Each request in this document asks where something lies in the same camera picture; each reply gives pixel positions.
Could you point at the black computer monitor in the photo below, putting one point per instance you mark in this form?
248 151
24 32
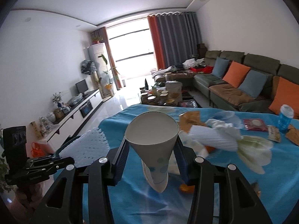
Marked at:
82 87

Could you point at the blue plastic bottle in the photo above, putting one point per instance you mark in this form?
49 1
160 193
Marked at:
285 116

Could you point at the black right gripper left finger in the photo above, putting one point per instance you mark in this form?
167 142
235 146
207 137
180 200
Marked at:
63 203

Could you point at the orange cushion near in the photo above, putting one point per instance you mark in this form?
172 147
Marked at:
286 93

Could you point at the blue cushion far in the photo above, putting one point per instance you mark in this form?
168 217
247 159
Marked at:
220 67

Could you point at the green sectional sofa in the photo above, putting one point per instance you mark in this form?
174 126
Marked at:
224 96

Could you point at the brown wrapper by bottle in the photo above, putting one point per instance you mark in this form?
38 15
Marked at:
293 134

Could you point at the blue cushion middle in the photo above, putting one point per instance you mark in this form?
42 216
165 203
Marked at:
253 83

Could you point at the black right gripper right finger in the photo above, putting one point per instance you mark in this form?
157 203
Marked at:
238 202

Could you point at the orange cushion middle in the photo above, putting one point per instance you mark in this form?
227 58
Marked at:
236 74

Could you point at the cluttered coffee table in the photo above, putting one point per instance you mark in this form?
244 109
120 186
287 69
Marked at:
170 94

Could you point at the orange plastic bag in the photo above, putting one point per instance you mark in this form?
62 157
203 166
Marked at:
37 151

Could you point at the blue floral tablecloth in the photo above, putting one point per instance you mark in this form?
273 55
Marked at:
270 168

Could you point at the white perforated foam sheet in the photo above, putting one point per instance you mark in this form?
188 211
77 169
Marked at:
87 148

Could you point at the brown curtain left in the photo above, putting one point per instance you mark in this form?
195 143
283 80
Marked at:
101 35

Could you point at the small snack wrapper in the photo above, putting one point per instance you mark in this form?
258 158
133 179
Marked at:
274 134

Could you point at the white paper cone cup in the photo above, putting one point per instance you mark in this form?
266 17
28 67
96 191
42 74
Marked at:
152 135

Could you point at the brown paper wrapper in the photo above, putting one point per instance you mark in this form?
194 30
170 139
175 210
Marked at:
188 119

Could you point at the white black TV cabinet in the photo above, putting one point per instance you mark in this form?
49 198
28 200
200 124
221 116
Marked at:
72 123

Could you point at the white standing air conditioner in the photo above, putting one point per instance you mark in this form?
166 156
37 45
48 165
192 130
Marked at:
98 54

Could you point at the orange grey curtain right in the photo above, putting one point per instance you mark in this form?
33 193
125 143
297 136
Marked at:
175 37

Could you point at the tall plant yellow pot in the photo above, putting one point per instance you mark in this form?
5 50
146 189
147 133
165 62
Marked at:
106 75

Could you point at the red snack packet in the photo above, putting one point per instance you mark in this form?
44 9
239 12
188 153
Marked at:
255 124

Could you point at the orange cushion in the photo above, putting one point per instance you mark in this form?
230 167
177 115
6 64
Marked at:
236 74
286 93

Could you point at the covered standing fan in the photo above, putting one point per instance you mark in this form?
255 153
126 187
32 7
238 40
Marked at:
88 70

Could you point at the blue cushion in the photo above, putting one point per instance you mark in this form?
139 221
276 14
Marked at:
253 83
220 67

